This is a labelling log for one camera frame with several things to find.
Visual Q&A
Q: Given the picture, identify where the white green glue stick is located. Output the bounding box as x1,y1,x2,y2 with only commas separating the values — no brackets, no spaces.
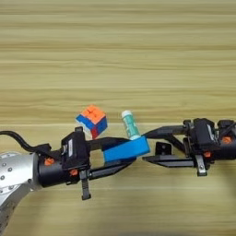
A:
121,110,142,141

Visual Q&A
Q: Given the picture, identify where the blue rectangular eraser block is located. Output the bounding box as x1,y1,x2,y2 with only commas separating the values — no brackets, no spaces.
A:
102,136,151,163

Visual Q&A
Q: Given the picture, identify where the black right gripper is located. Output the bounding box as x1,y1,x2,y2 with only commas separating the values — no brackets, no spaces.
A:
141,118,236,178

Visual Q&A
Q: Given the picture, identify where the black box with white label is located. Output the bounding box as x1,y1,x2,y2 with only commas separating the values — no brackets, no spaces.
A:
61,130,90,171
192,118,218,153

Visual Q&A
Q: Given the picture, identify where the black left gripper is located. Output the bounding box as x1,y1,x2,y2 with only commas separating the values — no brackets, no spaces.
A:
37,136,137,201

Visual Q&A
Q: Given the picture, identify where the multicolour puzzle cube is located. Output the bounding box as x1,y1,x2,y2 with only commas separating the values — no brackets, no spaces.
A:
75,104,109,140

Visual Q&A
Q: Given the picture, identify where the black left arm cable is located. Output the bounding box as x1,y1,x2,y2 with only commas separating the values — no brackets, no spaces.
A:
0,130,53,155

